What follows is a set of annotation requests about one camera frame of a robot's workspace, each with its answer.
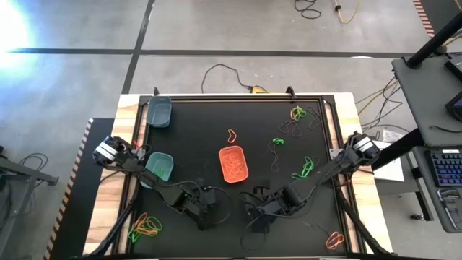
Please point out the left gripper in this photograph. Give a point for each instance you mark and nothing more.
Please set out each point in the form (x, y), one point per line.
(202, 202)

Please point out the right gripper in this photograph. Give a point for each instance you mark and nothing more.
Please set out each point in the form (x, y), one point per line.
(274, 207)

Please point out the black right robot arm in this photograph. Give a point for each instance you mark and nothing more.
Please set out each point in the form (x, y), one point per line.
(325, 169)

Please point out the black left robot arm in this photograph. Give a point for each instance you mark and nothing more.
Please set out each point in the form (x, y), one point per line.
(159, 186)

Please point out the orange rubber band heap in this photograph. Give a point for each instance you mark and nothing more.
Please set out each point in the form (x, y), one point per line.
(234, 166)

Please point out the long black rubber band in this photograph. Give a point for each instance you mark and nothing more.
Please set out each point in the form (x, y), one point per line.
(276, 159)

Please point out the small green rubber band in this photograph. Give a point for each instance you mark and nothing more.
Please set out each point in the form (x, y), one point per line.
(278, 141)

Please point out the mint green plastic basket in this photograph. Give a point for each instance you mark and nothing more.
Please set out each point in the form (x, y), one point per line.
(162, 160)

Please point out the orange plastic basket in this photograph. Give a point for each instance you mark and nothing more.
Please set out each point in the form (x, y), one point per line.
(231, 150)

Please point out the silver right mounting plate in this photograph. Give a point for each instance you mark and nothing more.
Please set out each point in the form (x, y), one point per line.
(334, 154)

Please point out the dark teal plastic basket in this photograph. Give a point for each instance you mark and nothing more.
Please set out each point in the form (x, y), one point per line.
(159, 113)

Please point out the black striped-edge floor mat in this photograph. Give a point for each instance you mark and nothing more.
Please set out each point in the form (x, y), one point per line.
(77, 216)

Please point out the yellow power plug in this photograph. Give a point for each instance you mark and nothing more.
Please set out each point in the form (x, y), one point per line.
(258, 89)

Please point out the white paper sheet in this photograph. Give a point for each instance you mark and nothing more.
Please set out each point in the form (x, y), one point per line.
(391, 173)

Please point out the black diagonal beam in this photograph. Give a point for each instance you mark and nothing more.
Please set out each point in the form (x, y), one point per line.
(397, 150)

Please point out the small black floor caster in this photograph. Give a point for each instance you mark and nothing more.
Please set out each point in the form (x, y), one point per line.
(417, 216)

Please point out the printed paper sheet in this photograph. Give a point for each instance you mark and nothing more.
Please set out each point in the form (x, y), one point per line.
(391, 136)

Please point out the grey lower shelf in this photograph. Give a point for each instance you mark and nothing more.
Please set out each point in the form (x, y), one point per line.
(426, 195)

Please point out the grey metal cart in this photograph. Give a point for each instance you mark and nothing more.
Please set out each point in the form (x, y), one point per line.
(32, 175)

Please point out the grey handheld device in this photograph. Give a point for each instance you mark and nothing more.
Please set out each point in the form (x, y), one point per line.
(451, 202)

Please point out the backlit computer keyboard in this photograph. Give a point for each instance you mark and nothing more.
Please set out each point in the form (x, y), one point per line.
(447, 168)

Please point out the grey side desk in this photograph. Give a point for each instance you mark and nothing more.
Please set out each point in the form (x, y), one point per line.
(422, 101)

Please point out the black tablet screen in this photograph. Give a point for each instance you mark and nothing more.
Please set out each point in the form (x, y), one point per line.
(456, 106)

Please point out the black round pole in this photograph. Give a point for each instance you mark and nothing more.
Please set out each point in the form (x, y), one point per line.
(433, 43)

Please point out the dark striped-edge mat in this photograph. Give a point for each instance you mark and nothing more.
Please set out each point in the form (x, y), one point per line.
(440, 11)

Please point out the black frame strut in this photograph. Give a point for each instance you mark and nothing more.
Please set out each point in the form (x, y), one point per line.
(115, 231)
(361, 231)

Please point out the black table frame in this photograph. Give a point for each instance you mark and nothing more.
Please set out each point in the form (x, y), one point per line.
(234, 98)

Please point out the black frame clamp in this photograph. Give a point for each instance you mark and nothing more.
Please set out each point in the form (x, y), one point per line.
(290, 92)
(156, 91)

